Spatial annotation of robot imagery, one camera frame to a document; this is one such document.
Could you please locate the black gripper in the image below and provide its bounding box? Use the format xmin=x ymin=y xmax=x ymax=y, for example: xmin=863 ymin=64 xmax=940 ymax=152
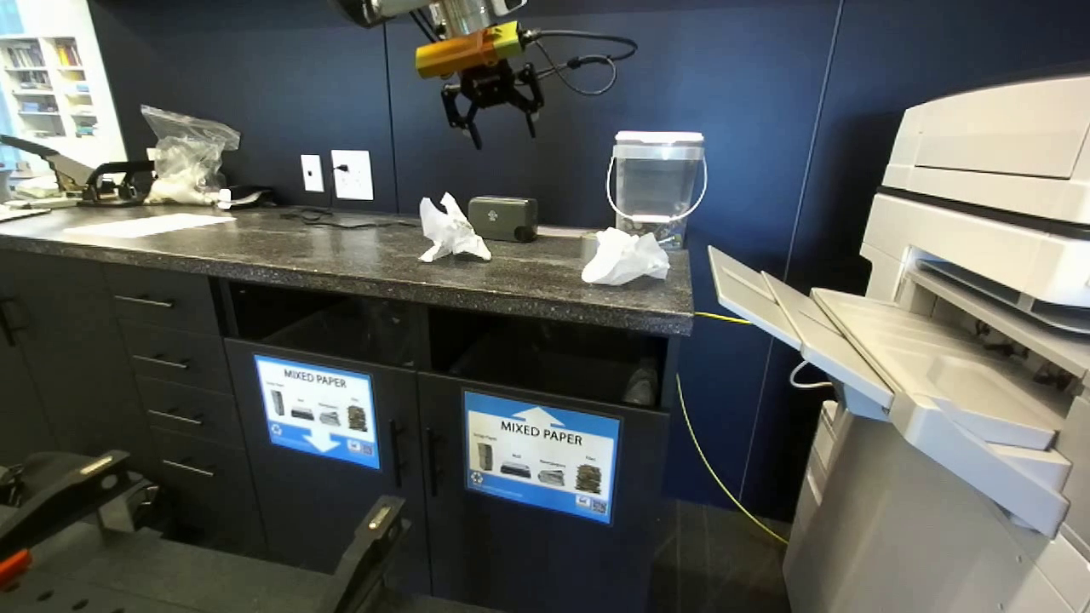
xmin=439 ymin=56 xmax=553 ymax=150

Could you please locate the white tissue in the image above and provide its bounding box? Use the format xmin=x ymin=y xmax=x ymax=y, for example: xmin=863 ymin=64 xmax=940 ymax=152
xmin=414 ymin=191 xmax=496 ymax=269
xmin=579 ymin=224 xmax=675 ymax=290

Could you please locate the grey bin liner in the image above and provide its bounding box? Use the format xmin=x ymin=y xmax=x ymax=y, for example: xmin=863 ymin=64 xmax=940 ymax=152
xmin=616 ymin=357 xmax=665 ymax=412

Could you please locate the grey power adapter box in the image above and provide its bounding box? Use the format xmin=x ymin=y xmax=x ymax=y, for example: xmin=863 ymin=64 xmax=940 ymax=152
xmin=465 ymin=191 xmax=541 ymax=244

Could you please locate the large white outlet plate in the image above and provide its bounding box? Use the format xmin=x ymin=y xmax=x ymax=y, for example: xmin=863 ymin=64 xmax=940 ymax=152
xmin=328 ymin=145 xmax=379 ymax=208

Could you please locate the clear plastic bucket white lid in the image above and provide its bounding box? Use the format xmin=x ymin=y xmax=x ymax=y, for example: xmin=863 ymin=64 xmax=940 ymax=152
xmin=602 ymin=127 xmax=711 ymax=253

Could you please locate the clear crumpled plastic bag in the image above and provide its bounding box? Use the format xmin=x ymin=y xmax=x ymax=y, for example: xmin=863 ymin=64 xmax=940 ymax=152
xmin=137 ymin=103 xmax=259 ymax=216

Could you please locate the blue mixed paper label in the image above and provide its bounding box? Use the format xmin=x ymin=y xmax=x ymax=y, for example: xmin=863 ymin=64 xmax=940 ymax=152
xmin=247 ymin=352 xmax=385 ymax=478
xmin=461 ymin=388 xmax=627 ymax=528

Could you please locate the white paper sheet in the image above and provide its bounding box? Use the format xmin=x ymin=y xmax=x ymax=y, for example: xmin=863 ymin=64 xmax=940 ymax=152
xmin=32 ymin=208 xmax=237 ymax=244

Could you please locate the black lever desk tool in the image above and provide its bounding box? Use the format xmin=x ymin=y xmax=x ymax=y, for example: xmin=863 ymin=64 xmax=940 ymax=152
xmin=0 ymin=131 xmax=159 ymax=210

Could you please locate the white shelf unit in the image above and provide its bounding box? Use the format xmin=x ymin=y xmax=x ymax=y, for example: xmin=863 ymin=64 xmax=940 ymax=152
xmin=0 ymin=0 xmax=129 ymax=206

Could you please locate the dark cabinet with drawers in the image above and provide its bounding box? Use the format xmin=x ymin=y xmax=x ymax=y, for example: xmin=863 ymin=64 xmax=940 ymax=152
xmin=0 ymin=242 xmax=697 ymax=613

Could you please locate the grey mounting board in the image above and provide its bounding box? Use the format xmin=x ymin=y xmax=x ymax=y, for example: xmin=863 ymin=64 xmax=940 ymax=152
xmin=0 ymin=513 xmax=379 ymax=613

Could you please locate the large white office printer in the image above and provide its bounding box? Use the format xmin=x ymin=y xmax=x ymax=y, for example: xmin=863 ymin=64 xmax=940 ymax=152
xmin=704 ymin=73 xmax=1090 ymax=613

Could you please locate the small white wall plate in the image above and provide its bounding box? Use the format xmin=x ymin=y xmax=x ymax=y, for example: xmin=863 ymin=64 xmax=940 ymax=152
xmin=296 ymin=150 xmax=329 ymax=196

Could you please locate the thin yellow cable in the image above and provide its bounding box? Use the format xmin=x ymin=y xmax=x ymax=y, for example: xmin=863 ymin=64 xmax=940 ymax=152
xmin=670 ymin=304 xmax=793 ymax=551

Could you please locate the black drawer handle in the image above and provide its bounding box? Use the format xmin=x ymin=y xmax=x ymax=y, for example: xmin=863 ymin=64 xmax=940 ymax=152
xmin=159 ymin=454 xmax=221 ymax=483
xmin=129 ymin=352 xmax=194 ymax=374
xmin=113 ymin=290 xmax=178 ymax=312
xmin=142 ymin=406 xmax=208 ymax=434

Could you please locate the thin white printer cable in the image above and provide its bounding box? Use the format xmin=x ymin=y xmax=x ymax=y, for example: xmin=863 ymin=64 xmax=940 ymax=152
xmin=788 ymin=357 xmax=841 ymax=397

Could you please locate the black clamp with orange handle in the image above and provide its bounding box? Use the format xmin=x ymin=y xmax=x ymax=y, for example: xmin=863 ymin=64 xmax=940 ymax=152
xmin=0 ymin=446 xmax=155 ymax=595

